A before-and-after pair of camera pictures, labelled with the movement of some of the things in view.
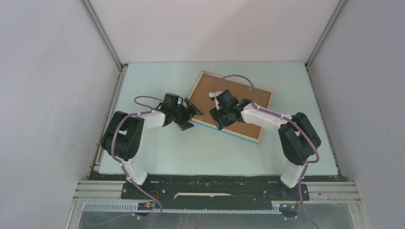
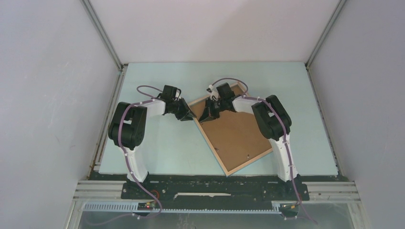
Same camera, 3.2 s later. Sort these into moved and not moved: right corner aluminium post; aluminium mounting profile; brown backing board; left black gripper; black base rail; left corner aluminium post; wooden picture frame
Moved: left black gripper; wooden picture frame; brown backing board
Not moved: left corner aluminium post; aluminium mounting profile; right corner aluminium post; black base rail
